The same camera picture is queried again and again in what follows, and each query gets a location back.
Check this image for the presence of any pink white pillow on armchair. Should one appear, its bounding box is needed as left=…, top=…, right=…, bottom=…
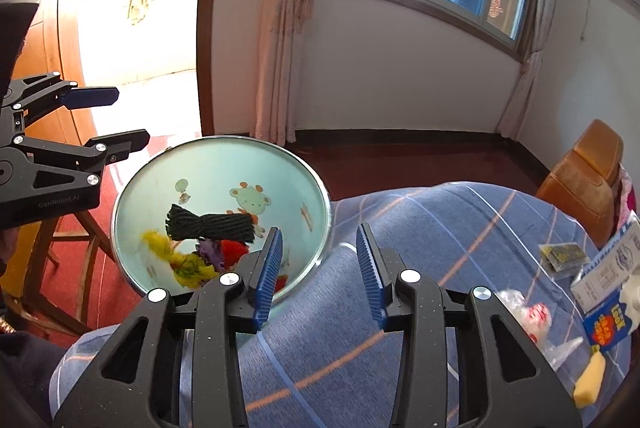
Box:
left=617, top=166, right=637, bottom=227

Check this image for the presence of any green snack packet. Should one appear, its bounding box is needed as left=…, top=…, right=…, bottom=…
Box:
left=538, top=243, right=589, bottom=279

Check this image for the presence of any white milk carton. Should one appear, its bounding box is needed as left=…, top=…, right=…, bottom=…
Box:
left=570, top=211, right=640, bottom=313

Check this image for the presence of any brown wooden door frame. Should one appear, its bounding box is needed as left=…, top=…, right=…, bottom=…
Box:
left=196, top=0, right=215, bottom=136

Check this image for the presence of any black net roll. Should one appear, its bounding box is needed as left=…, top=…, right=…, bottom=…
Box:
left=165, top=205, right=255, bottom=244

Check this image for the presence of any yellow wrapper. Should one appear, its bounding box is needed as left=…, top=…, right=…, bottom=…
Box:
left=141, top=231, right=219, bottom=289

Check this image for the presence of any wooden stool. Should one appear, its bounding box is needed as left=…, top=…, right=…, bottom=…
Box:
left=1, top=211, right=114, bottom=336

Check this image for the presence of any purple foil wrapper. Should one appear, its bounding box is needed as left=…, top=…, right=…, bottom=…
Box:
left=196, top=239, right=224, bottom=273

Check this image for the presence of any clear plastic bag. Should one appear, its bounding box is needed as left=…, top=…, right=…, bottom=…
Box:
left=497, top=289, right=584, bottom=370

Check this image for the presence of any left pink curtain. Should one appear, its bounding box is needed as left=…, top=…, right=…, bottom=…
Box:
left=254, top=0, right=314, bottom=146

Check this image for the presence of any red net bag bundle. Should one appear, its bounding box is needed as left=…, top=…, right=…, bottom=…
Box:
left=219, top=240, right=288, bottom=292

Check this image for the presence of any orange leather armchair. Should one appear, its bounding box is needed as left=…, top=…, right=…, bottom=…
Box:
left=536, top=119, right=624, bottom=248

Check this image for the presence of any right pink curtain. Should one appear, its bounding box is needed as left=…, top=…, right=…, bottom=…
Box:
left=497, top=0, right=558, bottom=141

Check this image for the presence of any blue Look milk carton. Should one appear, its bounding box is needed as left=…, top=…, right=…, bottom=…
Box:
left=582, top=275, right=640, bottom=352

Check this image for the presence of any pink curtain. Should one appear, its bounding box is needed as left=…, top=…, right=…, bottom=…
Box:
left=497, top=0, right=558, bottom=141
left=254, top=0, right=314, bottom=146

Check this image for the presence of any yellow sponge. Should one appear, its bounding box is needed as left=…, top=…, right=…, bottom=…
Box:
left=573, top=351, right=606, bottom=408

